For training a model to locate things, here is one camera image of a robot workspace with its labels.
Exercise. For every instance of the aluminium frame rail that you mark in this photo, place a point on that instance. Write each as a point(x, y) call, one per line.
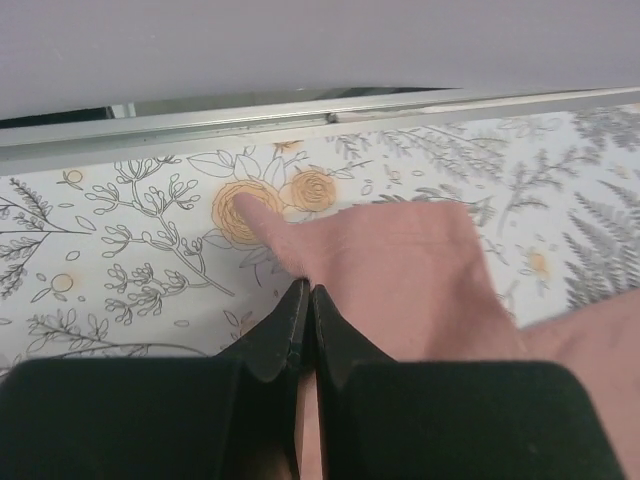
point(59, 146)

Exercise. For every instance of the floral patterned table mat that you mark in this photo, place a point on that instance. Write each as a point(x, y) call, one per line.
point(147, 256)

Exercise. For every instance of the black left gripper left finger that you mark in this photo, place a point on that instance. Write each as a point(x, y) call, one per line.
point(229, 416)

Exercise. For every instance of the pink t shirt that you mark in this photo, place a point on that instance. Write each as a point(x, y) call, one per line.
point(412, 278)

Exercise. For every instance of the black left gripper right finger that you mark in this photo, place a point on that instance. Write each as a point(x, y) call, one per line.
point(385, 419)

